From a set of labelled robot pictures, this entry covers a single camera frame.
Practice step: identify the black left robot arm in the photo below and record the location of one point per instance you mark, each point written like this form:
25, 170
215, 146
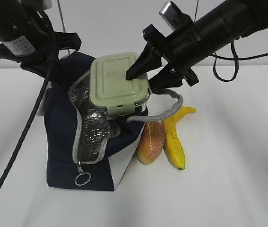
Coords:
12, 9

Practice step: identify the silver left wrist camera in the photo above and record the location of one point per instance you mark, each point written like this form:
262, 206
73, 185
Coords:
46, 4

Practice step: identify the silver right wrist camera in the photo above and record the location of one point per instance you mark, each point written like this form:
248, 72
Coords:
172, 15

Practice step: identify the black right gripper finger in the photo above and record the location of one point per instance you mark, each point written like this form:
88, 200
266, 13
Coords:
166, 78
150, 59

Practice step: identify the yellow banana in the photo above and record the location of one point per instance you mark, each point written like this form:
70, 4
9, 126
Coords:
172, 146

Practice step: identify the green lidded glass container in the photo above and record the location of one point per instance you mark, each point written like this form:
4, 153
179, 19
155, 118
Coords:
111, 92

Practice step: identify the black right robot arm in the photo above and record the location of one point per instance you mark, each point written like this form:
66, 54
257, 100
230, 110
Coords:
235, 19

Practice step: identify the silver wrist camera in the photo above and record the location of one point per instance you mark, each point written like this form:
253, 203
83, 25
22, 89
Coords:
172, 15
46, 4

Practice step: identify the navy and white lunch bag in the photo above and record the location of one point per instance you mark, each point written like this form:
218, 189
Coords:
87, 149

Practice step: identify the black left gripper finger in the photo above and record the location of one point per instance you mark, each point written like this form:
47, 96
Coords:
56, 74
38, 69

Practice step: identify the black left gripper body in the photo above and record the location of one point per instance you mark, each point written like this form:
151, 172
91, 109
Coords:
33, 38

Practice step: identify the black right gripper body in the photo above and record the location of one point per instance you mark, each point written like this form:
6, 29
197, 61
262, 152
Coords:
184, 47

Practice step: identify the orange bread roll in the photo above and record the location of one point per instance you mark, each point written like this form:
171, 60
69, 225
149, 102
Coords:
151, 142

